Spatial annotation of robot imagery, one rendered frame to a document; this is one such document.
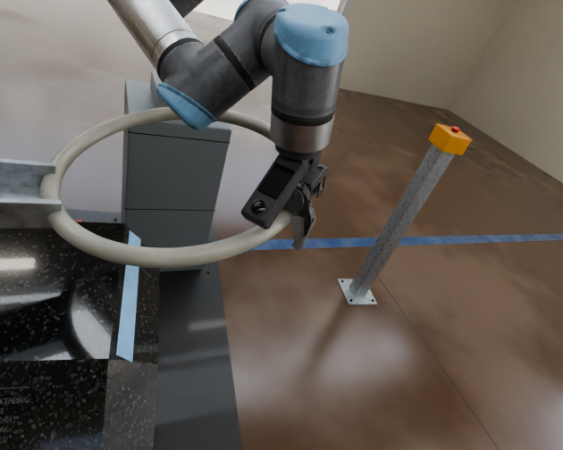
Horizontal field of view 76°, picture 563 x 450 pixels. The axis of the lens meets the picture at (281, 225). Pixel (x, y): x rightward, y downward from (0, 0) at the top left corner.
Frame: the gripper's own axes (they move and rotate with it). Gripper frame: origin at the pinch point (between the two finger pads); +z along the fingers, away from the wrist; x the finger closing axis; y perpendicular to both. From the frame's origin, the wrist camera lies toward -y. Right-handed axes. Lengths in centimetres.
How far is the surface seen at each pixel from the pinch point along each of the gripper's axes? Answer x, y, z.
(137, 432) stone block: 7.6, -34.1, 26.4
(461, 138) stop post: -19, 120, 26
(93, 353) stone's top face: 16.8, -31.2, 11.2
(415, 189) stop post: -10, 114, 54
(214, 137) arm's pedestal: 68, 60, 30
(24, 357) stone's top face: 23.3, -37.9, 9.0
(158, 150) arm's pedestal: 82, 42, 33
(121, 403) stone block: 10.6, -32.9, 19.5
